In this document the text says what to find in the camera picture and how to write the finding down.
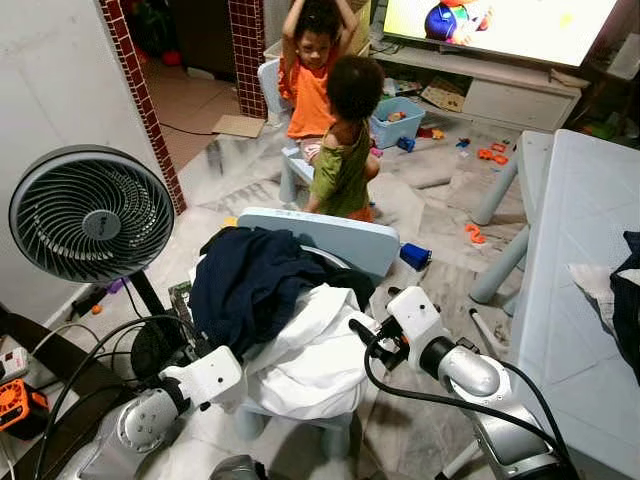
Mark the small blue toy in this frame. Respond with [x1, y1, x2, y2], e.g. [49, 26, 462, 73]
[400, 243, 434, 273]

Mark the light blue plastic chair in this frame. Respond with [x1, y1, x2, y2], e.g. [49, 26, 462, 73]
[232, 207, 403, 461]

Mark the orange toy piece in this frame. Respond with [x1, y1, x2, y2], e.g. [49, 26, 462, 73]
[462, 222, 488, 246]

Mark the child in green shirt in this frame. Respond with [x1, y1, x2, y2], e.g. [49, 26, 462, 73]
[303, 55, 388, 223]

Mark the robot left leg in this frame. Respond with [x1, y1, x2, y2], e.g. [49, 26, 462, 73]
[208, 455, 266, 480]

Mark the blue toy bin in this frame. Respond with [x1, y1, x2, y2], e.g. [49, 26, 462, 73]
[370, 95, 428, 151]

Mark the white folding table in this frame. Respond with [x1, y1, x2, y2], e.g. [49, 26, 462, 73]
[468, 128, 640, 480]

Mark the child in orange shirt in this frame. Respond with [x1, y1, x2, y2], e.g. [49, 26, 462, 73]
[278, 0, 363, 166]

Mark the brown cardboard sheet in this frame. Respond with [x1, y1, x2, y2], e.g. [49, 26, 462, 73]
[212, 113, 266, 139]

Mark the white television stand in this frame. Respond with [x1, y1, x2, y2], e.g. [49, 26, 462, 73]
[370, 42, 591, 133]

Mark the small blue child chair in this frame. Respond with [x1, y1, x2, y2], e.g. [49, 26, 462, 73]
[258, 58, 321, 206]

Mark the black and white floor fan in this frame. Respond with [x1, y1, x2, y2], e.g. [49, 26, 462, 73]
[8, 145, 181, 381]

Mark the television screen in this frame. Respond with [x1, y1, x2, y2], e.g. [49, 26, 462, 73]
[380, 0, 621, 71]

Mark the white router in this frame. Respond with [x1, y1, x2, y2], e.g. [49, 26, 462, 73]
[605, 33, 640, 81]

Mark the orange black device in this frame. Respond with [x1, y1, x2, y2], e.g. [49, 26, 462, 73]
[0, 378, 49, 441]

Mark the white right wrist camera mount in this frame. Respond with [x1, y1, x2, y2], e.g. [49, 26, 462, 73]
[385, 285, 453, 366]

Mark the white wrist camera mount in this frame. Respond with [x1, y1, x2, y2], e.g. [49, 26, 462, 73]
[160, 345, 248, 411]
[385, 285, 453, 366]

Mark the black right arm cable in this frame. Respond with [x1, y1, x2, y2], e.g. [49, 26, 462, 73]
[362, 335, 566, 471]

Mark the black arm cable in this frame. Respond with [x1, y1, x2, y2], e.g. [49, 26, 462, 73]
[362, 335, 566, 471]
[35, 313, 201, 480]

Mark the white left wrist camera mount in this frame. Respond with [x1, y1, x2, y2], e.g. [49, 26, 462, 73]
[160, 345, 248, 411]

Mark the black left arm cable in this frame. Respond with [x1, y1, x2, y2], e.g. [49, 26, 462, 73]
[35, 313, 201, 480]

